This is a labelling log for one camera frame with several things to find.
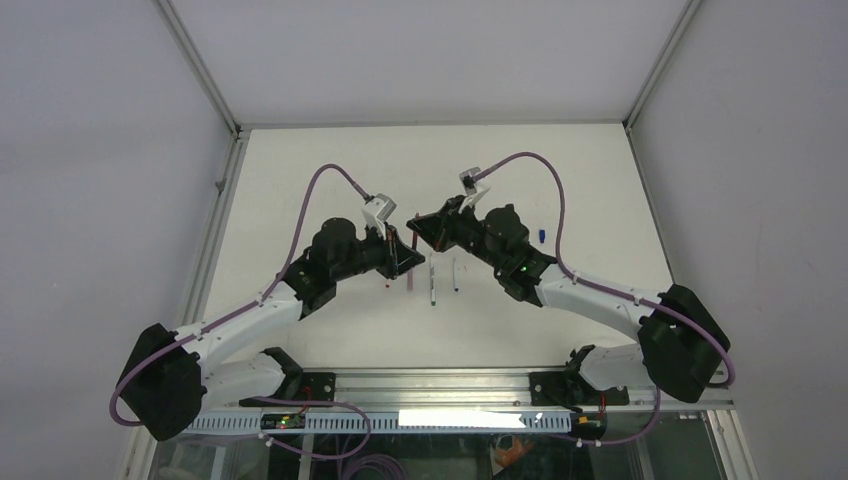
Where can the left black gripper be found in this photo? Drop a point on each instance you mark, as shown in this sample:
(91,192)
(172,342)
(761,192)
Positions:
(397,257)

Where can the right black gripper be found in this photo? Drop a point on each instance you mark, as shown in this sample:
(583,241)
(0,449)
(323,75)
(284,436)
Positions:
(438,228)

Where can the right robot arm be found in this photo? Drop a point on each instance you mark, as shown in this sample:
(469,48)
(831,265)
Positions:
(676,345)

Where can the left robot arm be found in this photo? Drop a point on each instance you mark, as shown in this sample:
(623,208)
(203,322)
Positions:
(172,376)

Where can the white black marker pen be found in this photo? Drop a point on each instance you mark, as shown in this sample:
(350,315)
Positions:
(432,281)

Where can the white blue marker pen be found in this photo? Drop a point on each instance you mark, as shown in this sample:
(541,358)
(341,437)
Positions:
(455,269)

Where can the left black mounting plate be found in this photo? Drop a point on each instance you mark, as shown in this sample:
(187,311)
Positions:
(311,385)

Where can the black mounting plate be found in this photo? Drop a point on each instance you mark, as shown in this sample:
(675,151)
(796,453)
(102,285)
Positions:
(569,390)
(311,385)

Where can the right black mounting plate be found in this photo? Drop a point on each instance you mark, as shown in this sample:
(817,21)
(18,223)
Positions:
(569,390)

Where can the orange object under table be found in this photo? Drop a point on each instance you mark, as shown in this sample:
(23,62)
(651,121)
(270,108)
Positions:
(508,449)

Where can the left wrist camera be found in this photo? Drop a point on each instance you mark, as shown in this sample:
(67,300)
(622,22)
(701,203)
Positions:
(376,212)

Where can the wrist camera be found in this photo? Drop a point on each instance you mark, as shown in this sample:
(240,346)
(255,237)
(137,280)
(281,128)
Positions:
(376,212)
(474,188)

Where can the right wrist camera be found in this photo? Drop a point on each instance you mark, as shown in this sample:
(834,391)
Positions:
(474,188)

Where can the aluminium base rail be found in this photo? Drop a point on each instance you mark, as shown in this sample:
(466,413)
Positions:
(494,389)

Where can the white slotted cable duct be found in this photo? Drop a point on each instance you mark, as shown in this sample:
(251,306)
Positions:
(404,421)

